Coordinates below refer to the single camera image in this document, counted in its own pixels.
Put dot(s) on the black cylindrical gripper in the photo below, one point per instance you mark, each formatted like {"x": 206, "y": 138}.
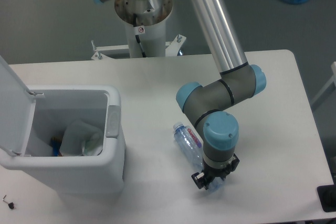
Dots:
{"x": 203, "y": 179}

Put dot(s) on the clear plastic water bottle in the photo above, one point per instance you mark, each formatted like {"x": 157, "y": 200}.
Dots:
{"x": 190, "y": 145}

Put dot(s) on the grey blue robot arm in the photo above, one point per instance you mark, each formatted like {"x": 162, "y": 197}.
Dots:
{"x": 204, "y": 106}

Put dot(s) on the white open trash can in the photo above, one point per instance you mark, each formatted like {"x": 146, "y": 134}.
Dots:
{"x": 32, "y": 114}

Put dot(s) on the black device at table edge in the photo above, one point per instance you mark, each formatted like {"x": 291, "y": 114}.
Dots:
{"x": 326, "y": 195}

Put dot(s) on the blue snack packet in bin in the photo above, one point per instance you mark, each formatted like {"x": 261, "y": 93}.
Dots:
{"x": 56, "y": 144}

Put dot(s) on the white pedestal base frame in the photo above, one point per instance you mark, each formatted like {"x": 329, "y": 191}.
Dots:
{"x": 172, "y": 48}

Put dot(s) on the white furniture frame right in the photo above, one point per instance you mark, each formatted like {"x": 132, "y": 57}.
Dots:
{"x": 325, "y": 91}

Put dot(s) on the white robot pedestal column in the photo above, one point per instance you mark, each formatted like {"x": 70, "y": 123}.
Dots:
{"x": 146, "y": 41}

